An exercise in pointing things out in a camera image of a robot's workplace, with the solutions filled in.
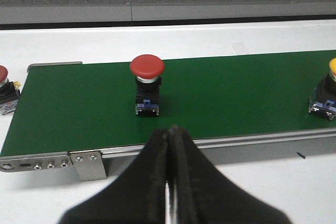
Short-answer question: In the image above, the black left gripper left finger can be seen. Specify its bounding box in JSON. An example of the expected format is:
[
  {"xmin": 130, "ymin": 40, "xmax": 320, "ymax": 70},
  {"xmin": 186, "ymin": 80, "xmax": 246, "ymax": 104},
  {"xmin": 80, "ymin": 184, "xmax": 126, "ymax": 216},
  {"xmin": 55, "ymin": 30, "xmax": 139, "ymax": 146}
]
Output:
[{"xmin": 60, "ymin": 129, "xmax": 168, "ymax": 223}]

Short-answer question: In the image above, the yellow mushroom push button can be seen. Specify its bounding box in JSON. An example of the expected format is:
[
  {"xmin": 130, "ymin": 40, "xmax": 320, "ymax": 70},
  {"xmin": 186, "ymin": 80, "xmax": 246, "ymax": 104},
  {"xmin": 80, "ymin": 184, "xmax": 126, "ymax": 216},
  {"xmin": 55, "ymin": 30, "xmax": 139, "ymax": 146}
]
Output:
[{"xmin": 308, "ymin": 58, "xmax": 335, "ymax": 120}]

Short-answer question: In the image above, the red mushroom push button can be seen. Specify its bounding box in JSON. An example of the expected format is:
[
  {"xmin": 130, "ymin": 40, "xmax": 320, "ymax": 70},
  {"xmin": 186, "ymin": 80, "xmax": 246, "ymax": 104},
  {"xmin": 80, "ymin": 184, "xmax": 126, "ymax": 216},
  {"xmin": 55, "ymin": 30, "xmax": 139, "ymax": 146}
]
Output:
[{"xmin": 130, "ymin": 54, "xmax": 165, "ymax": 116}]

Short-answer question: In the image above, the aluminium conveyor frame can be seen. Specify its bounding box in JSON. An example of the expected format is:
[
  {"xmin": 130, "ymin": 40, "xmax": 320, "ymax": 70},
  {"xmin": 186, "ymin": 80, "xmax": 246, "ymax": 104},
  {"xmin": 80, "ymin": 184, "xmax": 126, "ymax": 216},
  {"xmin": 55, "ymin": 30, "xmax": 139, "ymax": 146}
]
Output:
[{"xmin": 0, "ymin": 61, "xmax": 336, "ymax": 182}]

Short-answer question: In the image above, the black push button switch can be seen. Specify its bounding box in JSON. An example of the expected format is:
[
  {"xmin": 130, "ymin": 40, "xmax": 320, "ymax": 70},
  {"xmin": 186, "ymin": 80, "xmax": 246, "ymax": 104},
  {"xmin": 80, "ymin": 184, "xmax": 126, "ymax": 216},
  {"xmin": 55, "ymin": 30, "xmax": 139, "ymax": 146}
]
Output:
[{"xmin": 0, "ymin": 66, "xmax": 20, "ymax": 115}]

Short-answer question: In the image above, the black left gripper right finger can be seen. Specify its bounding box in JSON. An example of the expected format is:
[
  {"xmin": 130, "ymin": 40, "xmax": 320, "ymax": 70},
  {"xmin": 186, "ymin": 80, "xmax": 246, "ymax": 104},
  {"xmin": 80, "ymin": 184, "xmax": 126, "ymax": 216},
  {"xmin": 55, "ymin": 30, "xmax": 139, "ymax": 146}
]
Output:
[{"xmin": 168, "ymin": 126, "xmax": 291, "ymax": 223}]

